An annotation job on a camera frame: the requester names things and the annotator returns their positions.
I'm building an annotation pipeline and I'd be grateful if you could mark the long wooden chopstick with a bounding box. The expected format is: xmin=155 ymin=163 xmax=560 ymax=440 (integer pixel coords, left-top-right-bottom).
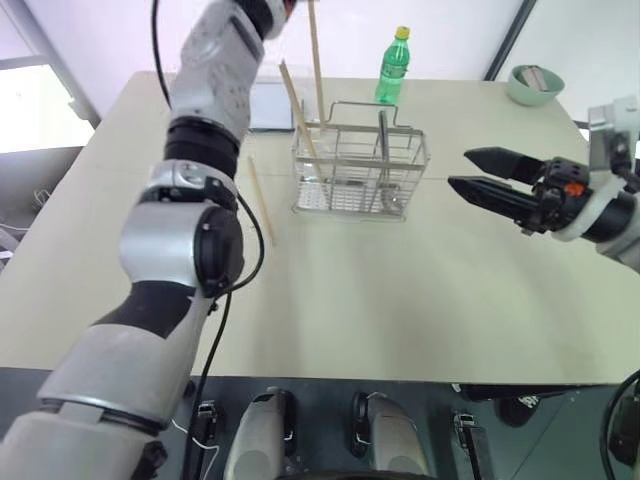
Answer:
xmin=307 ymin=0 xmax=330 ymax=132
xmin=247 ymin=155 xmax=277 ymax=247
xmin=278 ymin=60 xmax=327 ymax=187

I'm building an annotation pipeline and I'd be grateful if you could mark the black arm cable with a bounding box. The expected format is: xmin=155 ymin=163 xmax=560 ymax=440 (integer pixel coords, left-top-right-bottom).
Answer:
xmin=601 ymin=368 xmax=640 ymax=480
xmin=151 ymin=0 xmax=267 ymax=451

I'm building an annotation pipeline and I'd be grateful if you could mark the green plastic bottle yellow cap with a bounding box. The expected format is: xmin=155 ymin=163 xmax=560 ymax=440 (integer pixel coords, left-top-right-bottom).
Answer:
xmin=374 ymin=25 xmax=413 ymax=105

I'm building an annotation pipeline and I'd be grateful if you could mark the dark window frame post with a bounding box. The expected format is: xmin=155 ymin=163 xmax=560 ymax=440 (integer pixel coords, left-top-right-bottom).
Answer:
xmin=481 ymin=0 xmax=540 ymax=81

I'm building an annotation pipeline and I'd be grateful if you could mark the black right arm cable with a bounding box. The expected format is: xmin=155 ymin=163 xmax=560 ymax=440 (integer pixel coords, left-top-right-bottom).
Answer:
xmin=601 ymin=368 xmax=640 ymax=480

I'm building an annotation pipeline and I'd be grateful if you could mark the metal spoon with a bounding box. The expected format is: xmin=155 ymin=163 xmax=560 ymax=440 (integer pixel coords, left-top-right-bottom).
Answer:
xmin=377 ymin=110 xmax=404 ymax=213

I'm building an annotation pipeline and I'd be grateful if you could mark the white flat sheet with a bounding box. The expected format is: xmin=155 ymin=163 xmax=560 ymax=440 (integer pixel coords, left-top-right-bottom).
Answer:
xmin=247 ymin=81 xmax=295 ymax=133

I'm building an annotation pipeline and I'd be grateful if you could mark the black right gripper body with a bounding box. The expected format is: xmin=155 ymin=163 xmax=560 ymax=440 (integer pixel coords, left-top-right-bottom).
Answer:
xmin=514 ymin=156 xmax=597 ymax=235

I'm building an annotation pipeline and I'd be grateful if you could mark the pale green bowl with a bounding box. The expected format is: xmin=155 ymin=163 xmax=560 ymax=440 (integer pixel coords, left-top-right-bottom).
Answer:
xmin=508 ymin=64 xmax=567 ymax=108

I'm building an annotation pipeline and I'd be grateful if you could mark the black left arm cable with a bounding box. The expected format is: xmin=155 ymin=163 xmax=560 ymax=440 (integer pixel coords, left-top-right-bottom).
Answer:
xmin=151 ymin=0 xmax=267 ymax=451

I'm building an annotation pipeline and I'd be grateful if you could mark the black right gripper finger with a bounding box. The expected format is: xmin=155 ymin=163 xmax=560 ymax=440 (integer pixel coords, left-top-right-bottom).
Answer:
xmin=463 ymin=145 xmax=545 ymax=183
xmin=446 ymin=175 xmax=538 ymax=224

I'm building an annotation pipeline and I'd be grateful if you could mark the thin white wire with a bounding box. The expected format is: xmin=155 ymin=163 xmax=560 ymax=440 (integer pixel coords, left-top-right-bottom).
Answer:
xmin=171 ymin=418 xmax=222 ymax=469

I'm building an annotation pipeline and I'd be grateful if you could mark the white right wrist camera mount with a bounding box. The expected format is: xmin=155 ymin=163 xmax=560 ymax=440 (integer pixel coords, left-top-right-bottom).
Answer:
xmin=553 ymin=94 xmax=640 ymax=245

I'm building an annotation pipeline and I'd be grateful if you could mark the dark base under table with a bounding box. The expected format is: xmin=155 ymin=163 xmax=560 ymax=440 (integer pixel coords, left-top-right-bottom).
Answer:
xmin=458 ymin=381 xmax=569 ymax=427

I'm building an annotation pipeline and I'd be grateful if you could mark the silver wire basket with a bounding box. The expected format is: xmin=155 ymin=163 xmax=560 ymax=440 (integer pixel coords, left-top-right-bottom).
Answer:
xmin=290 ymin=100 xmax=433 ymax=222

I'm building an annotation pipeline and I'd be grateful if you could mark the black metal clamp bracket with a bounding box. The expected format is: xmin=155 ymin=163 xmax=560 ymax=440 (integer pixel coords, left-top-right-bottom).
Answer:
xmin=451 ymin=411 xmax=495 ymax=480
xmin=191 ymin=398 xmax=220 ymax=480

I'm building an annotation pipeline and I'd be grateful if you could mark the pinkish packet in bowl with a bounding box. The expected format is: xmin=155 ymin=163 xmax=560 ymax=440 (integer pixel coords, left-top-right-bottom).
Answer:
xmin=518 ymin=66 xmax=552 ymax=92

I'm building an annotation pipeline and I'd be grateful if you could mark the grey rounded robot leg shell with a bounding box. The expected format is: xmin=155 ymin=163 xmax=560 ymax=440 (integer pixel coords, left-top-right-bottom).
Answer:
xmin=351 ymin=391 xmax=432 ymax=480
xmin=222 ymin=387 xmax=297 ymax=480

